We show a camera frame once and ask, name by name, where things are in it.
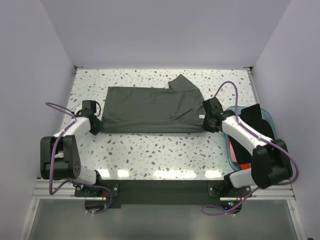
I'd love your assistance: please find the grey green t shirt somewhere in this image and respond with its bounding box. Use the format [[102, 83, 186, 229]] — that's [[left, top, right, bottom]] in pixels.
[[101, 74, 205, 134]]

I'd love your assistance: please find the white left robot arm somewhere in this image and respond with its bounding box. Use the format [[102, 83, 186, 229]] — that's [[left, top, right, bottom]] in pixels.
[[40, 115, 104, 196]]

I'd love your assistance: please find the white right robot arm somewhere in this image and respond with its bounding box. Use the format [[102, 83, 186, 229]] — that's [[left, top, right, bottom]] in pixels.
[[202, 108, 295, 197]]

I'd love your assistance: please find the teal plastic laundry basket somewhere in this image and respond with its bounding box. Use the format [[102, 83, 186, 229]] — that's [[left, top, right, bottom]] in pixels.
[[222, 106, 274, 171]]

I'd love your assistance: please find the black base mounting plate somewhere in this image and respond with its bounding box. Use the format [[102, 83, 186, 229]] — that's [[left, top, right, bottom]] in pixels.
[[74, 180, 251, 209]]

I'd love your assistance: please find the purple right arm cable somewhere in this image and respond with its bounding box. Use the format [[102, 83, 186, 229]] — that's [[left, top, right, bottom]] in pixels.
[[201, 81, 300, 216]]

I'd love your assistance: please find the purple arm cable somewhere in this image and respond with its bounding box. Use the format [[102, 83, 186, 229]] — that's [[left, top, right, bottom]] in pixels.
[[201, 81, 300, 216], [44, 101, 113, 216]]

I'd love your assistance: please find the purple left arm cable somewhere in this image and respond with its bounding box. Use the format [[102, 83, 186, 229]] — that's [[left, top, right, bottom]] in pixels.
[[44, 101, 113, 216]]

